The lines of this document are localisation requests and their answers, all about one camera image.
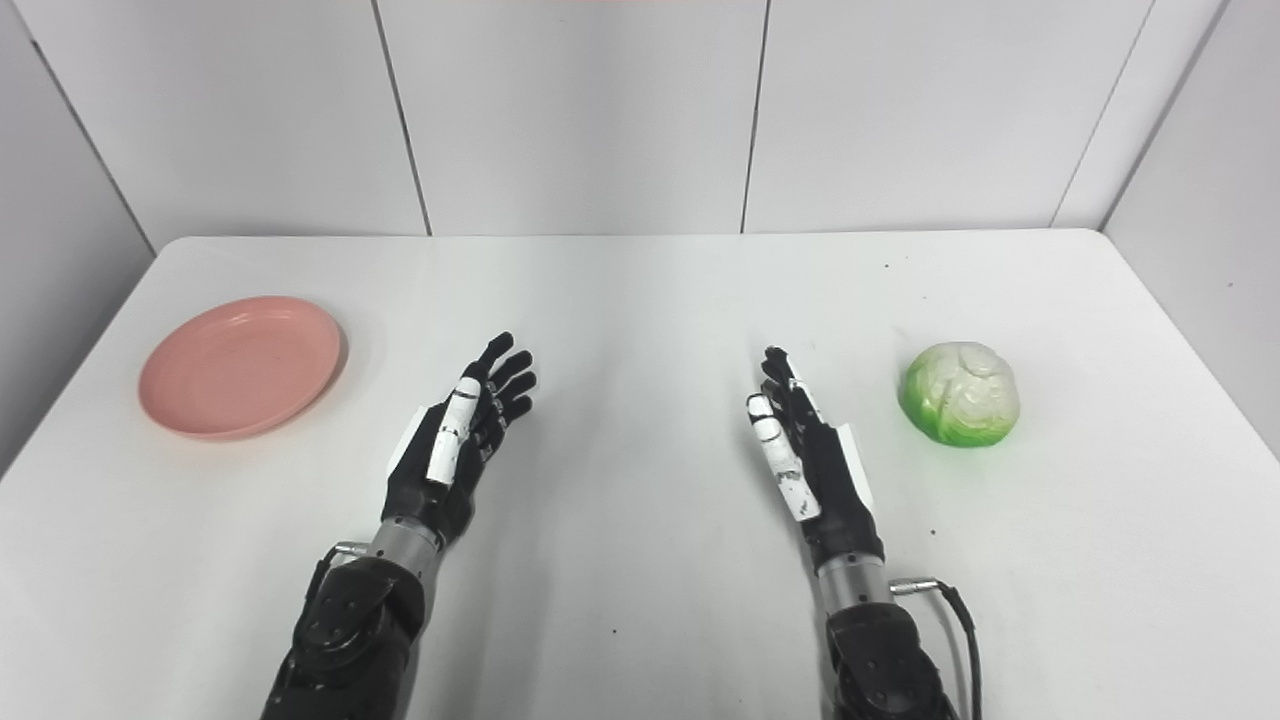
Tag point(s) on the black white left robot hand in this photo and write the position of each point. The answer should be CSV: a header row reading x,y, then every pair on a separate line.
x,y
425,480

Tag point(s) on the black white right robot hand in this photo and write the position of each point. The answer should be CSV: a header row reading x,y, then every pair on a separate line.
x,y
835,480

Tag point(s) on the green white cabbage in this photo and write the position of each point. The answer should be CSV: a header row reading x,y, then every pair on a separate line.
x,y
960,395

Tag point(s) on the pink plate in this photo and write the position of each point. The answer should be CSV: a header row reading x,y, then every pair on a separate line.
x,y
240,368

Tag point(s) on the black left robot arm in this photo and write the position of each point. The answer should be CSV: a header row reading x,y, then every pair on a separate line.
x,y
350,630

